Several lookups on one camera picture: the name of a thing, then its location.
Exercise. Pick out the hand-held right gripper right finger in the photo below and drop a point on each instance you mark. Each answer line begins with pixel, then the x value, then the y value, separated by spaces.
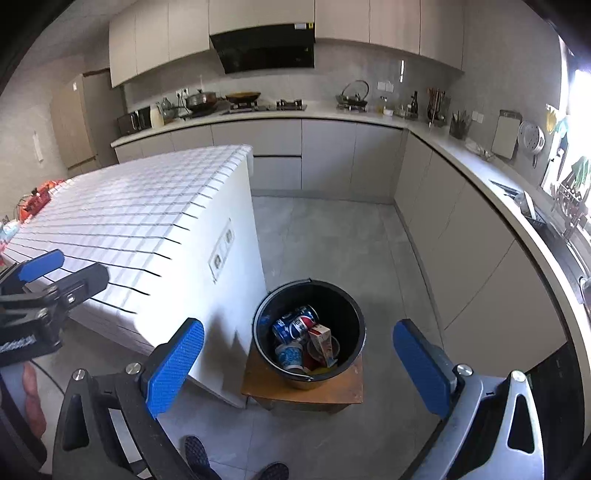
pixel 422 369

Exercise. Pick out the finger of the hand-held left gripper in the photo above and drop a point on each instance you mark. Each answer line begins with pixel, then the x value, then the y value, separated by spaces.
pixel 41 266
pixel 85 284

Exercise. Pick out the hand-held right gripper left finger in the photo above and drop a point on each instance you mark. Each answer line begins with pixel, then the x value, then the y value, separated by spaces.
pixel 178 364

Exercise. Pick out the black plastic bucket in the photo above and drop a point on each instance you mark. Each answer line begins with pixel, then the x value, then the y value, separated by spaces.
pixel 351 318

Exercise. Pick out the small milk carton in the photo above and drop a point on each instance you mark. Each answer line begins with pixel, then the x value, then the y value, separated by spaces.
pixel 321 344

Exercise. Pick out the blue paper cup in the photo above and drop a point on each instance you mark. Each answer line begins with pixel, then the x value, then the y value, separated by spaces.
pixel 290 356

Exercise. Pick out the crushed blue drink can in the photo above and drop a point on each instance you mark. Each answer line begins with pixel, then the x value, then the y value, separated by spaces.
pixel 295 325

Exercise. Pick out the person's left hand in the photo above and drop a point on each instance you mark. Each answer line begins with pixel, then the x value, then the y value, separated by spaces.
pixel 33 397

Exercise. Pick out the tissue pack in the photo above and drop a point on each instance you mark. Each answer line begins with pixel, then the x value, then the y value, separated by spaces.
pixel 9 235

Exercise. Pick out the red basket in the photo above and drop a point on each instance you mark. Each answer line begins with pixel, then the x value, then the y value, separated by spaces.
pixel 39 199

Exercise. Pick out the red bag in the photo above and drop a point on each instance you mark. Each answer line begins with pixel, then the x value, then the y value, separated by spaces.
pixel 53 185

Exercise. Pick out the low wooden stool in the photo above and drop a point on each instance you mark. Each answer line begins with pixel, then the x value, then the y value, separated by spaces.
pixel 341 392

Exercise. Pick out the dark patterned slipper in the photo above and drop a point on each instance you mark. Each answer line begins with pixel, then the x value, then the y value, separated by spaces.
pixel 273 471
pixel 198 457

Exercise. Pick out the island socket panel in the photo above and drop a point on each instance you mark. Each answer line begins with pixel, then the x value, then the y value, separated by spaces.
pixel 221 251

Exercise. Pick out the beige refrigerator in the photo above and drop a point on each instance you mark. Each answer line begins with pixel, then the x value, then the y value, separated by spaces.
pixel 78 129

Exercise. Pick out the black microwave oven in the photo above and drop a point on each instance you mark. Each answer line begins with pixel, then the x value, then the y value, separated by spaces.
pixel 134 121

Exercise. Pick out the kitchen sink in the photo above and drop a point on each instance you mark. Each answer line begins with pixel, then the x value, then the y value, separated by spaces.
pixel 563 263

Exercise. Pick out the white jug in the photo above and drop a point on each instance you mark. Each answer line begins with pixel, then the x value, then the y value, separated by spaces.
pixel 157 117

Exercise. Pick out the grey ceramic jar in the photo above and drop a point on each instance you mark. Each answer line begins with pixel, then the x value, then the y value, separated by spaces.
pixel 166 110

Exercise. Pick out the black pot with lid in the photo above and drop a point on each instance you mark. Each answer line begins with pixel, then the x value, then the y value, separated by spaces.
pixel 202 99

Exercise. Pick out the grey base cabinets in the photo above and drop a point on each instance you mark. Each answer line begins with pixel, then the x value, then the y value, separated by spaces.
pixel 323 152

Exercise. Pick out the dark utensil holder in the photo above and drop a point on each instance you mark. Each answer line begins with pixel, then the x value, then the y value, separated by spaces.
pixel 460 128

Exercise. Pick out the black wok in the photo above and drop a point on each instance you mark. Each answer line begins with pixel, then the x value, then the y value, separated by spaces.
pixel 243 97

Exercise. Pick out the grey cutting board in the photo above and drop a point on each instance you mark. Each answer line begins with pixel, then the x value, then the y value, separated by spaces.
pixel 505 136

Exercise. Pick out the white colander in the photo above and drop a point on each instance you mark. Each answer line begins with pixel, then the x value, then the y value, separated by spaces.
pixel 531 138

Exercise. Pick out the black gas stove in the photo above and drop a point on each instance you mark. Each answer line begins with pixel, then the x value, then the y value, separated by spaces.
pixel 277 107

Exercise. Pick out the knife rack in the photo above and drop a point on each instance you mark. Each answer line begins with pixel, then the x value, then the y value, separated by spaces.
pixel 436 106

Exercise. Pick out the dark glass bottle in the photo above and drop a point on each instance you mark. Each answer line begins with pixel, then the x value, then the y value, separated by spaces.
pixel 414 105

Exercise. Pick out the small oil bottle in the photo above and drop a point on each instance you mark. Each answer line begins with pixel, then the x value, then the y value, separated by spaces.
pixel 383 105

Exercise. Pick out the metal kettle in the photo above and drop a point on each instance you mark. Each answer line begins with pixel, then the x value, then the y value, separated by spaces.
pixel 353 98

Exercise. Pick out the yellow hanging cloth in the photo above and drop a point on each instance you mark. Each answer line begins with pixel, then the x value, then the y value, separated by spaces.
pixel 551 119

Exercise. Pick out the black range hood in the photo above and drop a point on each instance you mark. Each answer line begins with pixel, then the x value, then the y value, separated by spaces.
pixel 268 50

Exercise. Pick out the white wall paper sheet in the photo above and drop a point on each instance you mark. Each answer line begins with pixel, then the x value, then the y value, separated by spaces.
pixel 38 146

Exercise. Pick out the beige wall cabinets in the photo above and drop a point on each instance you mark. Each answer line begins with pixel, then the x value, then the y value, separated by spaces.
pixel 152 37

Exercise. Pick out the white wall switch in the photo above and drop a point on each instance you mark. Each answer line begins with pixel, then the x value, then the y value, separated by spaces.
pixel 385 86

